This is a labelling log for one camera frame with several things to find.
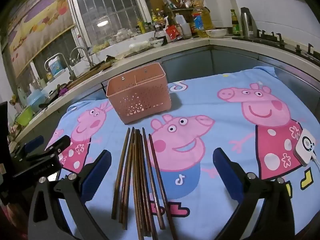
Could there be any white square device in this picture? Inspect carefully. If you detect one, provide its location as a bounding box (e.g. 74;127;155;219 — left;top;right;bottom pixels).
295;128;314;167

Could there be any large cooking oil bottle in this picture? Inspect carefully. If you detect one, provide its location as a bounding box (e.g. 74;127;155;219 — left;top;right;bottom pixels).
192;5;214;38

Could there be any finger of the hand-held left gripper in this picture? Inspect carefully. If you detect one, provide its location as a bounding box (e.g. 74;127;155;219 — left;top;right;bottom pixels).
25;135;71;162
10;135;45;159

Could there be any barred window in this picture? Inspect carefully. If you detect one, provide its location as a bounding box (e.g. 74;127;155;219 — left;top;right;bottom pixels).
65;0;151;48

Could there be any row of condiment bottles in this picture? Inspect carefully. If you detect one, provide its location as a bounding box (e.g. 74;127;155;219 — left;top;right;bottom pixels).
136;9;176;34

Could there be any blue printed cartoon blanket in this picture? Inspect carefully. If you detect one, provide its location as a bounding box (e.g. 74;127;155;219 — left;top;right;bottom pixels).
46;66;320;240

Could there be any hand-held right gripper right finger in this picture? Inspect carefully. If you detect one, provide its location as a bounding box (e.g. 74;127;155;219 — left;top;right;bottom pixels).
212;147;296;240

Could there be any light blue lidded container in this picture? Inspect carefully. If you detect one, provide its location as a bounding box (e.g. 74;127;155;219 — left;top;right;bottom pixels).
26;91;47;113

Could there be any white bowl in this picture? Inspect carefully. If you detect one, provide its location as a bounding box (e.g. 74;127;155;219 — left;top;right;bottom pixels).
205;29;227;38

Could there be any red packet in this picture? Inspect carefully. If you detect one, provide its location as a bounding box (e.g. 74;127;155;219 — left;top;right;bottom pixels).
165;26;183;41

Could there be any black gas stove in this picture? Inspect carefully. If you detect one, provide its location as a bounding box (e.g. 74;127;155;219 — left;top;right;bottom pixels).
232;29;320;61

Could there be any green glass bottle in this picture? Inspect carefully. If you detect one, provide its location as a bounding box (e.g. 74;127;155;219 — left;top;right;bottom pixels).
230;9;241;36

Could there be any white plastic jug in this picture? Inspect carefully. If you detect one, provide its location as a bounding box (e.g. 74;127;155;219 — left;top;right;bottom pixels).
175;14;192;39

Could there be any fruit wall poster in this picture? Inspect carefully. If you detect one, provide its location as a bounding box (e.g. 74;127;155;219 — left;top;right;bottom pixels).
5;0;77;78

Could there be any blue label white container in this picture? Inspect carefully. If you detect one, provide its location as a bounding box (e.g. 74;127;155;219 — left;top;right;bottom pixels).
47;57;64;77

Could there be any curved chrome faucet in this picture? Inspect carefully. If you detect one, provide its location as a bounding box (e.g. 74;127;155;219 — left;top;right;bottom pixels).
70;46;93;67

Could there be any pile of snack packets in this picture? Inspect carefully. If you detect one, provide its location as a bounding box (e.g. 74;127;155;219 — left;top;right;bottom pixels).
162;0;206;9

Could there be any pile of wooden chopsticks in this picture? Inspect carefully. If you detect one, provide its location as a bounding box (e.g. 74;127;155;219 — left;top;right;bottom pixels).
111;127;178;240

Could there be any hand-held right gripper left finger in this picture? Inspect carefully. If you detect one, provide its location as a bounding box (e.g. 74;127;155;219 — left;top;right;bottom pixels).
27;149;112;240

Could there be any white cable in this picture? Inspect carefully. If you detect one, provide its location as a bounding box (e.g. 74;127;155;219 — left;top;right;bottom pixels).
309;153;320;174

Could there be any green plastic basin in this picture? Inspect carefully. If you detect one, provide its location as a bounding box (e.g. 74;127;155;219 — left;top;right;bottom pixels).
16;106;34;127

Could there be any square chrome faucet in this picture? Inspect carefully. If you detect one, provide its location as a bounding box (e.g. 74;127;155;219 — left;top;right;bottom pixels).
44;52;76;81

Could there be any pink plastic utensil basket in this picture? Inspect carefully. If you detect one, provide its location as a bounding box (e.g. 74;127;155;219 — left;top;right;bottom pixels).
106;62;173;125

